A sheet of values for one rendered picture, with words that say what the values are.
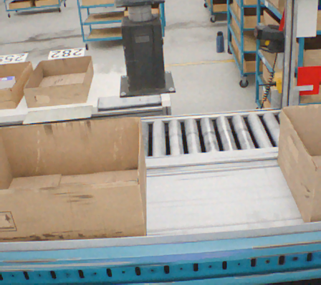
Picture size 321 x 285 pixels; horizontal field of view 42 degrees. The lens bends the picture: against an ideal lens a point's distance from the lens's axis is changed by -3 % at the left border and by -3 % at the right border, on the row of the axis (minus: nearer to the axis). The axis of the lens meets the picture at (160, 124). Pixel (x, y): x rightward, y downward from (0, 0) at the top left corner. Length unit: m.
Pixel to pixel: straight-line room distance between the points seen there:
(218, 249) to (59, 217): 0.35
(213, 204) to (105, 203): 0.29
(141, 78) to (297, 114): 0.98
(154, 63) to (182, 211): 1.04
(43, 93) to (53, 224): 1.10
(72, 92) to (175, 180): 0.94
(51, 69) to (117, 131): 1.25
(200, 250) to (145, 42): 1.21
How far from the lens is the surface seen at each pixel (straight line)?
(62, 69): 2.35
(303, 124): 1.21
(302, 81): 1.85
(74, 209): 0.94
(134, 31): 1.92
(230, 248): 0.92
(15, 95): 2.09
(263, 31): 1.72
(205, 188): 1.13
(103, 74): 2.29
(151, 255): 0.92
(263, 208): 1.08
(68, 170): 1.24
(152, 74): 1.99
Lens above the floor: 1.56
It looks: 28 degrees down
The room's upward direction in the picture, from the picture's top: 5 degrees counter-clockwise
